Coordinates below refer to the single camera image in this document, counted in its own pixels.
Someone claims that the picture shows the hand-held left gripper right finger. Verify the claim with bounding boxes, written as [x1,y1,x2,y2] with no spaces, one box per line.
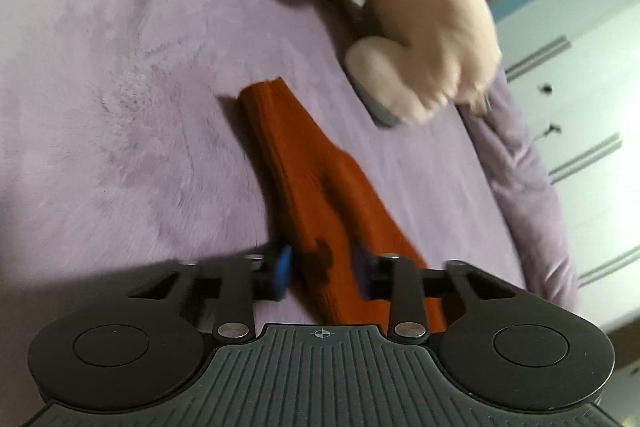
[352,248,523,344]

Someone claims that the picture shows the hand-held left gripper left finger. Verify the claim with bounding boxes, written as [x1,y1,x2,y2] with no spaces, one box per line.
[127,244,293,344]

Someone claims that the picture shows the red knitted garment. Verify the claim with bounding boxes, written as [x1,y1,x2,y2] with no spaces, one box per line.
[237,77,448,333]

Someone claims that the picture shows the purple blanket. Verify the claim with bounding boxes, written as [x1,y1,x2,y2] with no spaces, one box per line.
[0,0,583,323]

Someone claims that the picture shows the pink plush toy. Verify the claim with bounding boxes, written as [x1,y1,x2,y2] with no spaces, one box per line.
[282,0,503,125]

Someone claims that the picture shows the white wardrobe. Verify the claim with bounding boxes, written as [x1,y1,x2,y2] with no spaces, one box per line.
[492,0,640,330]

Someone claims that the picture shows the silver wardrobe handle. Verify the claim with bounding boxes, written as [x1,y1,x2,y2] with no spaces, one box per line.
[546,133,622,182]
[504,36,572,78]
[576,246,640,284]

